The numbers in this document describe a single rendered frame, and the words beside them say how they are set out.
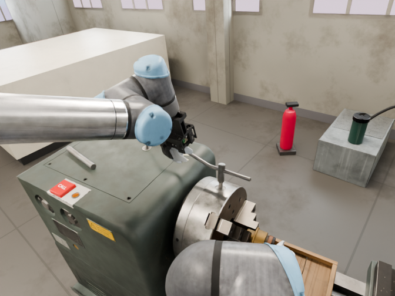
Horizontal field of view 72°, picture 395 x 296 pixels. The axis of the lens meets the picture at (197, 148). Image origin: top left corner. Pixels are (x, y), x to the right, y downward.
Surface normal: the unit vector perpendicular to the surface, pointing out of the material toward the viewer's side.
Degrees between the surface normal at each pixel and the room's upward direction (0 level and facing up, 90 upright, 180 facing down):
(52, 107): 47
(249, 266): 9
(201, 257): 15
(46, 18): 90
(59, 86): 90
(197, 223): 41
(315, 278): 0
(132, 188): 0
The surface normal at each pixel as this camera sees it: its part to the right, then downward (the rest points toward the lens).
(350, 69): -0.65, 0.47
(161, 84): 0.61, 0.47
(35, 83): 0.76, 0.31
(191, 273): -0.54, -0.34
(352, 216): -0.08, -0.83
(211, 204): -0.22, -0.65
